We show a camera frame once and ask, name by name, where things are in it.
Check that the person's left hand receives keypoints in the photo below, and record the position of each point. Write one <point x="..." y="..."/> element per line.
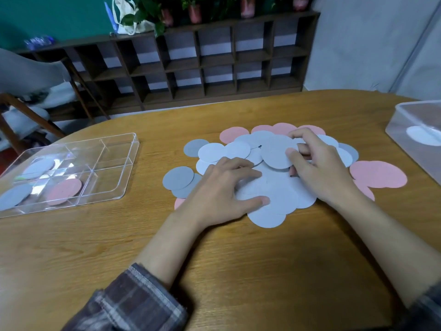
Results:
<point x="217" y="199"/>

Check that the person's right hand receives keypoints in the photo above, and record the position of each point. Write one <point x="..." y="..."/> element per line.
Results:
<point x="324" y="175"/>

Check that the pile of round paper discs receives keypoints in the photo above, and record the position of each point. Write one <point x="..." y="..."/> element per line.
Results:
<point x="379" y="174"/>

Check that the white disc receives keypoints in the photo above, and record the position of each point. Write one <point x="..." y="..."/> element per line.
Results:
<point x="38" y="168"/>
<point x="422" y="136"/>

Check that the clear divided tray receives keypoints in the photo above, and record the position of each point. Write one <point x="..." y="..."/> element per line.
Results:
<point x="113" y="151"/>

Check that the pink disc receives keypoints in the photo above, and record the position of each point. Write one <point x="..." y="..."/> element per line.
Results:
<point x="63" y="191"/>

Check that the grey disc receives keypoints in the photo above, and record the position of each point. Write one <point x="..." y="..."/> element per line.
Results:
<point x="13" y="197"/>

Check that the person's right forearm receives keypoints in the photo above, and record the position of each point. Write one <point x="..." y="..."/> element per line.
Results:
<point x="396" y="251"/>

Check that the person's left forearm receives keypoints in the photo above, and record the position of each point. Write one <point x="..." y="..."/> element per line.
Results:
<point x="162" y="251"/>

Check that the translucent plastic tub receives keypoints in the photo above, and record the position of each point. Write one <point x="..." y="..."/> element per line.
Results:
<point x="399" y="127"/>

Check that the dark wooden cubby shelf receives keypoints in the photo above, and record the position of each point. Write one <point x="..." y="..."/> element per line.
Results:
<point x="217" y="60"/>

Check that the white tote bag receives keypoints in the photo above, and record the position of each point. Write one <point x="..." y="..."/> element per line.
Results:
<point x="137" y="28"/>

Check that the grey chair with wooden legs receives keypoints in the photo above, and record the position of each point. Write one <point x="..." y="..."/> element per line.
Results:
<point x="31" y="115"/>
<point x="27" y="70"/>

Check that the blue bottle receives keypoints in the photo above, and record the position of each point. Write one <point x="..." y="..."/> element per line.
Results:
<point x="109" y="15"/>

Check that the blue packet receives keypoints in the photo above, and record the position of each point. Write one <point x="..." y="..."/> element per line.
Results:
<point x="38" y="42"/>

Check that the grey wall pipe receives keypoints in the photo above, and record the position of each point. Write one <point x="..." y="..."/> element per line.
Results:
<point x="417" y="47"/>

